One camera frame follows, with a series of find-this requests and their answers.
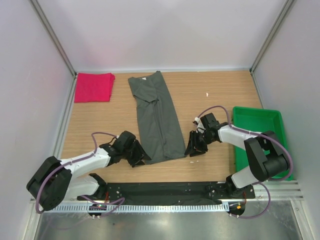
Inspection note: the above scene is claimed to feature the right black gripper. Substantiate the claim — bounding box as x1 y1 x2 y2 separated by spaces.
184 130 215 157

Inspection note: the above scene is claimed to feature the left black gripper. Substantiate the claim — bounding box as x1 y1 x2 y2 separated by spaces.
122 139 151 167

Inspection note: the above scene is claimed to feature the grey t shirt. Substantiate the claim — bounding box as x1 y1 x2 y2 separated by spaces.
128 71 186 164

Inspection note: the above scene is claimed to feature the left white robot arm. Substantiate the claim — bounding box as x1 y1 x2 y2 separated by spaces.
26 131 151 214

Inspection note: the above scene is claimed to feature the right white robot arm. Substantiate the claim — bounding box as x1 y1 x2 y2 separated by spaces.
185 113 293 198

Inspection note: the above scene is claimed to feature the green plastic tray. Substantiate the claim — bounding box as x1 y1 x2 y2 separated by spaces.
232 106 289 179

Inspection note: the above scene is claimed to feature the folded pink t shirt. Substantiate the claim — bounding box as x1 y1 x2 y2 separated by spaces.
74 73 116 103

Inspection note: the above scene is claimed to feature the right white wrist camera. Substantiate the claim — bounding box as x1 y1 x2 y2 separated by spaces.
193 117 206 134

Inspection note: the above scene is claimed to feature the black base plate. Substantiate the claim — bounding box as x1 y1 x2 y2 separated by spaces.
76 181 256 206

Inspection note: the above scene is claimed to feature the white slotted cable duct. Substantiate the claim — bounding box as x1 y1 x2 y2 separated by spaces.
47 202 229 214

